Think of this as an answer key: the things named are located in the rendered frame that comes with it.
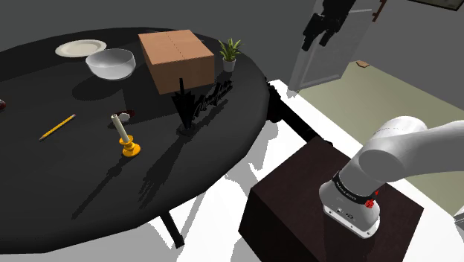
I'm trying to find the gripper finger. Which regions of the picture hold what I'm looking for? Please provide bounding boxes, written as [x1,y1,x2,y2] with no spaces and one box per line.
[318,26,341,48]
[301,13,326,52]

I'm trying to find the glass door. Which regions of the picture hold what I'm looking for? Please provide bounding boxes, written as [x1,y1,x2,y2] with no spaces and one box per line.
[288,0,387,92]

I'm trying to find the small potted green plant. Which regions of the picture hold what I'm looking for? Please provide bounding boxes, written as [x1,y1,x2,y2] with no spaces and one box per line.
[218,37,242,73]

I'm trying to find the brown cardboard box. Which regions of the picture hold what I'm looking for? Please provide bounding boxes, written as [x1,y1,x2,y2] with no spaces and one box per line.
[138,29,216,95]

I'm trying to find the dark robot stand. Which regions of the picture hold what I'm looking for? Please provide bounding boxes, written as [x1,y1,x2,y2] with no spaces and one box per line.
[238,135,425,262]

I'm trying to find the clear glass bowl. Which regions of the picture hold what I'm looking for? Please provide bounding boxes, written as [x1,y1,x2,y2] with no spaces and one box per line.
[85,48,137,81]

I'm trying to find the white candle in yellow holder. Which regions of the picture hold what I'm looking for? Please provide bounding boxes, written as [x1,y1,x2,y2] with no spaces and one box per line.
[110,113,142,158]

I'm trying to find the white plate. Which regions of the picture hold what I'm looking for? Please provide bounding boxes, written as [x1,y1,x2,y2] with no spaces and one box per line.
[54,39,108,58]

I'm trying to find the yellow pencil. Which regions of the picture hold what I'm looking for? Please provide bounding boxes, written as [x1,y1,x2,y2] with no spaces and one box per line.
[38,113,77,141]

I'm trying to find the round black table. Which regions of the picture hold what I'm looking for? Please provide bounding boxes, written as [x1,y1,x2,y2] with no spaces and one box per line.
[0,27,271,255]

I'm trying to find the dark framed wall picture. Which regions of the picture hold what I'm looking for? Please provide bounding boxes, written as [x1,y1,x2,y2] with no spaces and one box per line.
[407,0,464,12]

